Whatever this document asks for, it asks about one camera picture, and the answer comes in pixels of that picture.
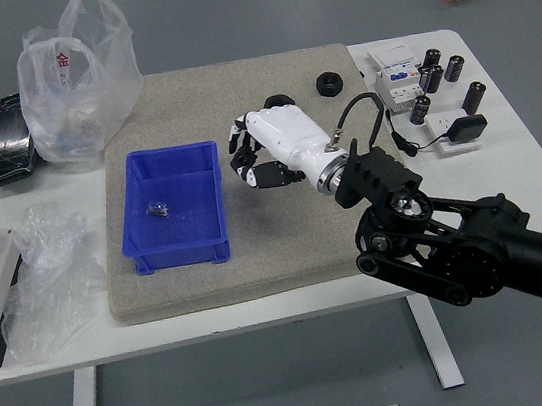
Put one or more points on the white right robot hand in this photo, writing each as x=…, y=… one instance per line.
x=286, y=132

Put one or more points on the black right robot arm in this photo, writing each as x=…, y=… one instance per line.
x=484, y=244

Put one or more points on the big black hex nut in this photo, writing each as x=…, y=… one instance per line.
x=279, y=99

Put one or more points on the small black hex nut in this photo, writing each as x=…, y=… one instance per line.
x=330, y=84

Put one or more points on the white circuit breaker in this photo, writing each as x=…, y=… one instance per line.
x=394, y=74

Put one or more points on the black cylindrical capacitor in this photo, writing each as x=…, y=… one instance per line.
x=431, y=58
x=436, y=79
x=454, y=68
x=419, y=109
x=425, y=76
x=474, y=96

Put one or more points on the grey-brown foam mat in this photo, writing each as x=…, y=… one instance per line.
x=259, y=265

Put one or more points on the white power strip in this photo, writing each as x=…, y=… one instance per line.
x=439, y=141

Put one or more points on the blue plastic bin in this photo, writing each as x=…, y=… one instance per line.
x=177, y=250

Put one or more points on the black power adapter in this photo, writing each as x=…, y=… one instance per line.
x=466, y=128

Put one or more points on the translucent white plastic bag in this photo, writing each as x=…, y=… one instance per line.
x=65, y=105

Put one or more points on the clear crumpled plastic film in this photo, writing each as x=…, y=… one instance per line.
x=49, y=274

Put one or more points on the black plastic case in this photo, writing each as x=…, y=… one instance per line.
x=3, y=145

